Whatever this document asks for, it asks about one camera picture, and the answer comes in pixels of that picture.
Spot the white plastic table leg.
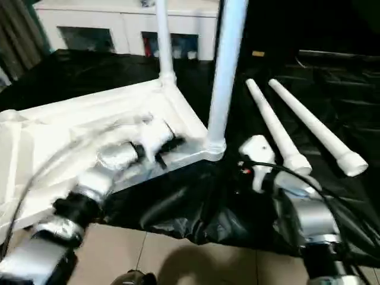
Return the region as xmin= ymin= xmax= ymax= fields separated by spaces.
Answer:
xmin=155 ymin=0 xmax=178 ymax=91
xmin=204 ymin=0 xmax=249 ymax=162
xmin=268 ymin=78 xmax=369 ymax=178
xmin=245 ymin=78 xmax=313 ymax=176

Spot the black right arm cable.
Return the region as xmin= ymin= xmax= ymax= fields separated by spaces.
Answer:
xmin=246 ymin=160 xmax=380 ymax=256

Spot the white glass-door cabinet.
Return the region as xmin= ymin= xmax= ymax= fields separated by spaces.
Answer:
xmin=34 ymin=0 xmax=221 ymax=61

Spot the dark robot left foot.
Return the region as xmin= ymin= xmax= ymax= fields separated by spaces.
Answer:
xmin=115 ymin=270 xmax=159 ymax=285

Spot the black work mat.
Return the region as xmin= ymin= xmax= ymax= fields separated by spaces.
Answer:
xmin=0 ymin=49 xmax=380 ymax=268

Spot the grey window curtain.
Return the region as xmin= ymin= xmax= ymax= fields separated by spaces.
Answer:
xmin=0 ymin=0 xmax=55 ymax=81

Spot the white plastic table top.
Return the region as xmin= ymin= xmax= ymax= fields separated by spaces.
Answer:
xmin=0 ymin=77 xmax=228 ymax=236

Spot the black side table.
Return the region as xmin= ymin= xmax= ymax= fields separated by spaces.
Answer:
xmin=296 ymin=50 xmax=380 ymax=67

